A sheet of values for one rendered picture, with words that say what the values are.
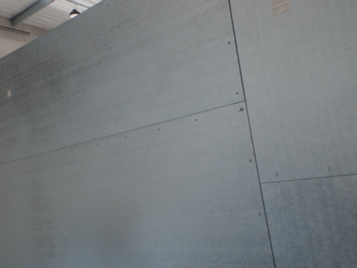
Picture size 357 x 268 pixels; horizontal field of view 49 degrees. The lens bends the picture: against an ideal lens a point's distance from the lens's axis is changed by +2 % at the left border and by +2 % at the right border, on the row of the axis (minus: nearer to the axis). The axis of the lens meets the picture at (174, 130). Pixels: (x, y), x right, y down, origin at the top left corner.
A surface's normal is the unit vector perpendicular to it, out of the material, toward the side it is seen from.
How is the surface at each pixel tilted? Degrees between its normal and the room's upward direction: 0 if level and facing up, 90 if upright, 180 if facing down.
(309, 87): 90
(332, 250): 90
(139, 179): 90
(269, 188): 90
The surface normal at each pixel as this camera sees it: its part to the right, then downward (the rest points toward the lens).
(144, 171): -0.62, 0.00
